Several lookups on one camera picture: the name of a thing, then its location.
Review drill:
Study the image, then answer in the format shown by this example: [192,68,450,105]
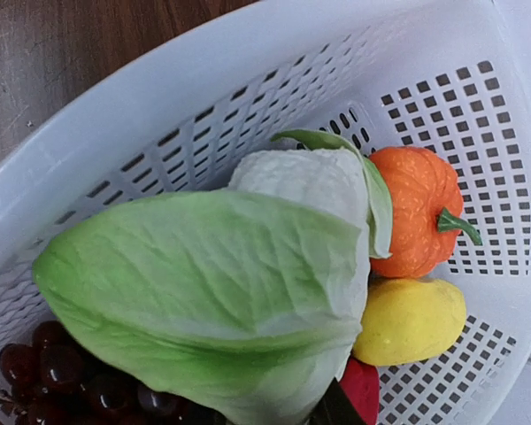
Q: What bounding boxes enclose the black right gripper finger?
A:
[309,379,363,425]

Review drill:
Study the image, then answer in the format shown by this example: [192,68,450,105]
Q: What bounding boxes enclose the yellow toy lemon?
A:
[352,278,466,367]

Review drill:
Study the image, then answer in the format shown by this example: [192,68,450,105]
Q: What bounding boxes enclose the dark red toy grapes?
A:
[0,321,226,424]

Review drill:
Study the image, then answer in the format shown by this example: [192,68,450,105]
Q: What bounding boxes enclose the orange toy pumpkin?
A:
[370,147,482,278]

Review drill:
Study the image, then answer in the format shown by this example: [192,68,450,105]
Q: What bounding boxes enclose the white perforated plastic basket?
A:
[0,1,531,424]

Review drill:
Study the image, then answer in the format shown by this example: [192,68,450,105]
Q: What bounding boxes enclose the white toy cauliflower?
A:
[33,130,392,424]

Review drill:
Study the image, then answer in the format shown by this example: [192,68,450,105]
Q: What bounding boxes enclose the red toy bell pepper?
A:
[340,357,380,425]

